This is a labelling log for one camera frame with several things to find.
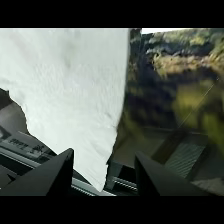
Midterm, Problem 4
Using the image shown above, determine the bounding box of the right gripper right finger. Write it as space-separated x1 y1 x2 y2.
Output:
134 151 209 197

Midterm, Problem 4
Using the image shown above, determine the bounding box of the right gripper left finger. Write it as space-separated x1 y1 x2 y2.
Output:
0 148 75 197

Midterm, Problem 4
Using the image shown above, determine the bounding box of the white garment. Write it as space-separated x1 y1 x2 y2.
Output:
0 28 130 192

